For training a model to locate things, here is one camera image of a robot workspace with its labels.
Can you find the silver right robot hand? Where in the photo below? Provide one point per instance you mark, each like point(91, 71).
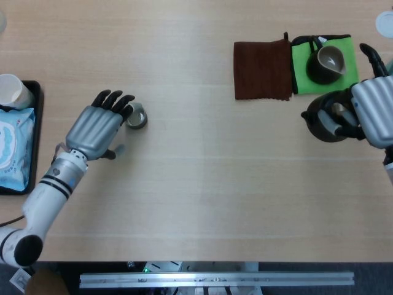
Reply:
point(374, 107)

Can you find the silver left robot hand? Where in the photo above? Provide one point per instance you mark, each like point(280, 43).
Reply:
point(92, 129)

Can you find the small grey tea cup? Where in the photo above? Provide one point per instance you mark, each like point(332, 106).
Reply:
point(138, 121)

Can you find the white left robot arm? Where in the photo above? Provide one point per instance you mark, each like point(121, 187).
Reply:
point(46, 196)

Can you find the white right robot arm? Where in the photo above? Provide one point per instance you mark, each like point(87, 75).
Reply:
point(389, 169)

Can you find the green cloth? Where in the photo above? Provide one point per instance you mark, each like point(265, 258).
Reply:
point(350, 61)

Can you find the black plastic tray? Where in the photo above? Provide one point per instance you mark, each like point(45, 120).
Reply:
point(39, 123)

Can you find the black ceramic pitcher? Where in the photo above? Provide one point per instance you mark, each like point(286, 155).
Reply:
point(316, 73)

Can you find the blue wet wipes pack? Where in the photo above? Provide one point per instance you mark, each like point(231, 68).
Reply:
point(18, 147)

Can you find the white round lid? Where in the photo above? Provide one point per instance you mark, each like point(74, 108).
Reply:
point(386, 24)

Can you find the white paper cup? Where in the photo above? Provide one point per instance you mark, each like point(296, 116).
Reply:
point(9, 89)

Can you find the brown cloth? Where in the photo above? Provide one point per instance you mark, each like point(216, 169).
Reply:
point(261, 70)

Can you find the orange brown stool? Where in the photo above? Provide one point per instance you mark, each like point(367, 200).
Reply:
point(46, 284)

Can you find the white floor socket box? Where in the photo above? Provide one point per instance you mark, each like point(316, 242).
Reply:
point(20, 281)

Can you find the aluminium rail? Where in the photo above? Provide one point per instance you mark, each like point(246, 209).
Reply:
point(215, 279)

